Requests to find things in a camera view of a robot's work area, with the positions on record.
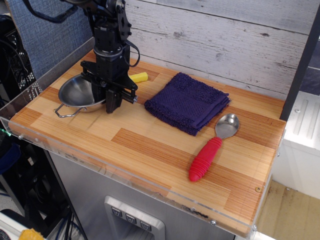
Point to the folded purple cloth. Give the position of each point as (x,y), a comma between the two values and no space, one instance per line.
(187,104)

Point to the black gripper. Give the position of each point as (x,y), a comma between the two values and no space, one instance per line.
(110,81)

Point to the black plastic crate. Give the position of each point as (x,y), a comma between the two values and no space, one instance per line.
(16,73)

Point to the clear acrylic edge guard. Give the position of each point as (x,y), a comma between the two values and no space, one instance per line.
(131,160)

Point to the spoon with red handle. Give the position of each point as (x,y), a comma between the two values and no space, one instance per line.
(226,127)

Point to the yellow plastic corn piece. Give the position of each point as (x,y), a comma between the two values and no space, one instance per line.
(139,77)

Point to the yellow black object bottom left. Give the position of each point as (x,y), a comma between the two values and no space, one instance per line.
(27,234)

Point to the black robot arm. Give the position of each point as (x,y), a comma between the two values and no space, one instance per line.
(109,25)

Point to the grey dispenser button panel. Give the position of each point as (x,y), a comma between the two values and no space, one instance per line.
(130,223)

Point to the steel pot with two handles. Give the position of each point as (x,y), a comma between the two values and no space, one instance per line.
(77,93)

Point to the dark right upright post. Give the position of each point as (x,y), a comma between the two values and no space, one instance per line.
(302,67)

